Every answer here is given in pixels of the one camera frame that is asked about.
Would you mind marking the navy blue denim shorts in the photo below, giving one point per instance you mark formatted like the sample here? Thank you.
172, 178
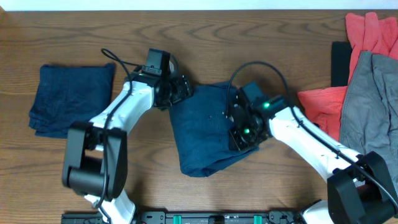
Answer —
201, 131

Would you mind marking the red garment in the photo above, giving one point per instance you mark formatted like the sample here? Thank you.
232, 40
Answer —
365, 33

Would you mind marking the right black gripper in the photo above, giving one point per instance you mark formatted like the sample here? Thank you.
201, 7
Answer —
239, 144

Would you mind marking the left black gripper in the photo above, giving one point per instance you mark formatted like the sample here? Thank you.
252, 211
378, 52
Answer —
182, 87

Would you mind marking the black cloth strip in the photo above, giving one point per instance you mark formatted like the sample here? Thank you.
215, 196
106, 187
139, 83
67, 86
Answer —
340, 61

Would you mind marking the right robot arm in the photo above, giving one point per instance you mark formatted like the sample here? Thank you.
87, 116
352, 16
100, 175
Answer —
359, 186

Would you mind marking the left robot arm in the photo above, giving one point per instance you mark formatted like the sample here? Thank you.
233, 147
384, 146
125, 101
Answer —
95, 162

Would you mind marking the grey garment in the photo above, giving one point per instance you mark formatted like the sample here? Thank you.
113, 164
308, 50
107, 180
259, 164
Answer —
369, 114

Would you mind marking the folded navy blue garment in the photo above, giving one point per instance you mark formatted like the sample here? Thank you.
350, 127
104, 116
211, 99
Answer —
69, 94

